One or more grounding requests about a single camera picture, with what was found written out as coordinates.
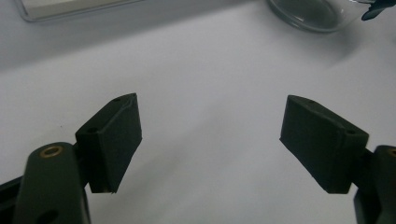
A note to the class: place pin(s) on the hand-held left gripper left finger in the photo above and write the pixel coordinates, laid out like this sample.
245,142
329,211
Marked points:
112,146

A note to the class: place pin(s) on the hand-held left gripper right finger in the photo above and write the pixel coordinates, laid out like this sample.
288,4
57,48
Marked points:
320,146

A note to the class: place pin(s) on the clear glass bowl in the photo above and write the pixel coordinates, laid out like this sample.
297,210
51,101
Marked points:
311,14

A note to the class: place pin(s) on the clear plastic tray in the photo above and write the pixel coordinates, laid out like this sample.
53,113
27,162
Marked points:
62,7

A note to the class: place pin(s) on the dark blue object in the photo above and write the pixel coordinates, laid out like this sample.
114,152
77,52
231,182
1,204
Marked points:
375,9

